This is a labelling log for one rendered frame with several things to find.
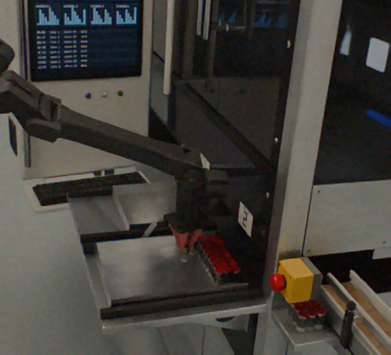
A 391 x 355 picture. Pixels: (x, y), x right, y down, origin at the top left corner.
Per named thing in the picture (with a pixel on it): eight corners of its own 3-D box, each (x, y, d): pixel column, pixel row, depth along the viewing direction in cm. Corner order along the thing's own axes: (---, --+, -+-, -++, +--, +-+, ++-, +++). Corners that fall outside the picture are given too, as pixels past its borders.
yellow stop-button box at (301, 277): (302, 282, 143) (306, 256, 140) (317, 300, 137) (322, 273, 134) (273, 286, 141) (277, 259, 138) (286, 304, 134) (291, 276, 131)
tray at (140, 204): (211, 187, 206) (212, 178, 204) (239, 224, 183) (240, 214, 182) (112, 195, 195) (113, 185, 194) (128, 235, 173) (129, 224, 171)
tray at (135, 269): (214, 242, 173) (215, 231, 171) (247, 295, 150) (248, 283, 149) (94, 253, 163) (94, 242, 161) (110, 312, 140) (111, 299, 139)
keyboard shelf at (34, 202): (133, 167, 242) (133, 161, 241) (160, 197, 219) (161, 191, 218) (17, 182, 222) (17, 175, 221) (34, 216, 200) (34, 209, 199)
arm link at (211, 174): (181, 147, 147) (186, 171, 141) (227, 146, 149) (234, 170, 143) (177, 182, 155) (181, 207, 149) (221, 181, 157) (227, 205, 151)
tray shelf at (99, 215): (206, 187, 211) (207, 181, 210) (296, 307, 150) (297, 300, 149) (66, 196, 196) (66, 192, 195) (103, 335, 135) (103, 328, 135)
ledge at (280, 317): (321, 309, 150) (322, 303, 149) (348, 343, 139) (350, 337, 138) (270, 316, 146) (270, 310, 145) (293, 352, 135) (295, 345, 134)
